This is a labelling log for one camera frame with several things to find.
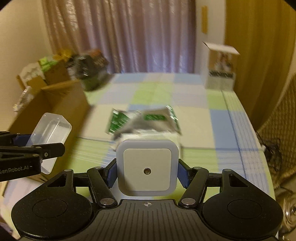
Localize green tissue packs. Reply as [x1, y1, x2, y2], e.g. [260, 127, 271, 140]
[38, 56, 58, 70]

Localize clear plastic bag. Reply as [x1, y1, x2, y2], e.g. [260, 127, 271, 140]
[13, 87, 35, 114]

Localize white medicine box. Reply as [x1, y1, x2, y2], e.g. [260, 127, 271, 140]
[114, 132, 184, 150]

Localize white product box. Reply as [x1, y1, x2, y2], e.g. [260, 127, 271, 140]
[200, 42, 240, 90]

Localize green leaf foil pouch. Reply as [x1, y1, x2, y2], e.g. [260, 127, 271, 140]
[106, 105, 182, 141]

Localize checked tablecloth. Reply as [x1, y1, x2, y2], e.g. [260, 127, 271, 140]
[2, 72, 277, 209]

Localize quilted cushion chair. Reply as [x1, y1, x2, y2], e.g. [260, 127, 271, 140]
[257, 74, 296, 202]

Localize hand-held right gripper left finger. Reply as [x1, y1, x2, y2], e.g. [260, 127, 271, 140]
[46, 159, 118, 208]

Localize yellow plastic bag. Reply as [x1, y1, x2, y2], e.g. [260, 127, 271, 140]
[57, 49, 74, 61]

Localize shiny glass object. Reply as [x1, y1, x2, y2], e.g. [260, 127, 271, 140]
[276, 185, 296, 232]

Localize black pot in plastic wrap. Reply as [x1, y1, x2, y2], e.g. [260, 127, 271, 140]
[70, 49, 110, 91]

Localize clear plastic case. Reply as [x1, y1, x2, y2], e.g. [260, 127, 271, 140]
[30, 112, 73, 175]

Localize pink curtain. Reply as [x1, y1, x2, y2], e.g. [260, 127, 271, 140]
[42, 0, 197, 75]

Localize yellow hanging strip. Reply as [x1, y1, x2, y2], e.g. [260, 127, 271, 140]
[201, 6, 208, 35]

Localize white square night light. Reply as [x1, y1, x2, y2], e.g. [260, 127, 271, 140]
[116, 138, 179, 196]

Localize large cardboard box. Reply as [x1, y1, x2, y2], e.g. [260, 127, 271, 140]
[6, 80, 94, 182]

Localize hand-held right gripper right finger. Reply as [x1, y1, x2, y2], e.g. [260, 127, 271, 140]
[178, 159, 250, 208]

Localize black cable tangle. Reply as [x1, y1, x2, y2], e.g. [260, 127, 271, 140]
[255, 131, 282, 173]

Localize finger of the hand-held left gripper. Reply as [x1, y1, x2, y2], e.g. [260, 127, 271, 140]
[0, 131, 31, 147]
[0, 142, 65, 161]

